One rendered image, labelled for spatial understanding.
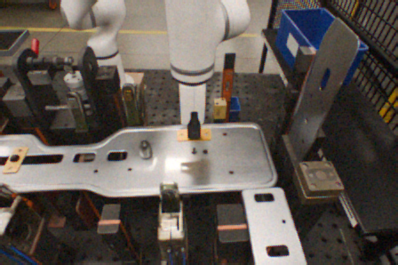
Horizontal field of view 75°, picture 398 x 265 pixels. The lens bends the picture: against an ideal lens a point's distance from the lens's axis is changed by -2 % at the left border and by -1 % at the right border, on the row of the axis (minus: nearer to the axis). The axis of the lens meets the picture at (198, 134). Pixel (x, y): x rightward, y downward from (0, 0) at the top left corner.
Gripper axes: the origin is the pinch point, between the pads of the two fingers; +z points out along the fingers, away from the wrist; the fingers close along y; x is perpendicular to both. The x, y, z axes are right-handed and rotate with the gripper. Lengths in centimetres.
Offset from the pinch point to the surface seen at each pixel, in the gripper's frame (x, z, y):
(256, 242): 11.5, 9.1, 24.5
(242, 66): 61, 111, -197
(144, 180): -12.5, 9.2, 8.0
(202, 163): 1.8, 9.2, 3.7
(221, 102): 8.3, 2.9, -12.1
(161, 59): -28, 111, -217
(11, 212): -38.5, 5.1, 17.2
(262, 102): 36, 40, -54
